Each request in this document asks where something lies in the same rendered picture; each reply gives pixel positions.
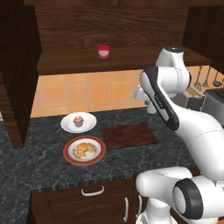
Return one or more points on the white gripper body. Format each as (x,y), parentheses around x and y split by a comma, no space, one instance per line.
(143,95)

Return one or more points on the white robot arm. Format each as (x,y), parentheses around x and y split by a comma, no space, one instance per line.
(204,137)

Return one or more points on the dark wood cutting board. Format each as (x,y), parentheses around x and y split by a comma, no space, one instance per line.
(129,135)

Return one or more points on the golden croissant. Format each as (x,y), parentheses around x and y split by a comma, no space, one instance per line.
(85,148)

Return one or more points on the dark wood cabinet door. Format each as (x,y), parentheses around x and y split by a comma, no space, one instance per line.
(17,73)
(207,29)

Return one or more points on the black and tan box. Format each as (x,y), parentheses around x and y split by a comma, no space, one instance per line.
(194,100)

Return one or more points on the hanging dark whisk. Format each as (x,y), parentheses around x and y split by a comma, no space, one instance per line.
(197,83)

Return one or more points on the hanging dark spatula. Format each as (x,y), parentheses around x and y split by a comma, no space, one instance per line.
(206,81)

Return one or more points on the pink frosted cupcake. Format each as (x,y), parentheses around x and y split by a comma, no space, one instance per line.
(78,121)

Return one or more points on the silver toaster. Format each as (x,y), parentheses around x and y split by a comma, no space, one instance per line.
(214,105)

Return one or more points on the hanging dark ladle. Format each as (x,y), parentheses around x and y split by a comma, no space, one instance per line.
(216,82)

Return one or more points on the red-rimmed white plate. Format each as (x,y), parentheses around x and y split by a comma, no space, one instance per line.
(70,151)

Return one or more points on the dark wood drawer front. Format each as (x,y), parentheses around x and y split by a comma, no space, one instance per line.
(64,191)

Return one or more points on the dark wood base cupboard door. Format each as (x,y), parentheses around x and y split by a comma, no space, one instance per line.
(87,213)

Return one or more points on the dark wood wall cabinet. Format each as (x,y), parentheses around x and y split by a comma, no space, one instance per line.
(116,26)

